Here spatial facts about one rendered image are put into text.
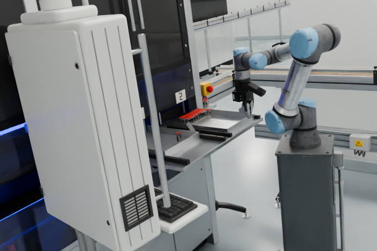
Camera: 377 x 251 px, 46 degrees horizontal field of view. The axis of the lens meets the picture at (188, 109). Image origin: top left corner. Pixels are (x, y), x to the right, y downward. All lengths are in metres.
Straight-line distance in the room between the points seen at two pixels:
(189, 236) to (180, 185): 0.33
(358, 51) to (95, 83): 2.55
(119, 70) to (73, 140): 0.28
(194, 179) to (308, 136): 0.79
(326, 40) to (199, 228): 1.44
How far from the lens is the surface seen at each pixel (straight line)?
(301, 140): 2.17
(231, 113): 2.43
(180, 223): 1.63
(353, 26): 3.51
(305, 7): 3.62
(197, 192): 2.68
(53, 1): 1.46
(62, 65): 1.37
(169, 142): 2.16
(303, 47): 1.81
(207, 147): 2.05
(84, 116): 1.34
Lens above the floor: 1.62
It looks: 16 degrees down
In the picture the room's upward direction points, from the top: 7 degrees counter-clockwise
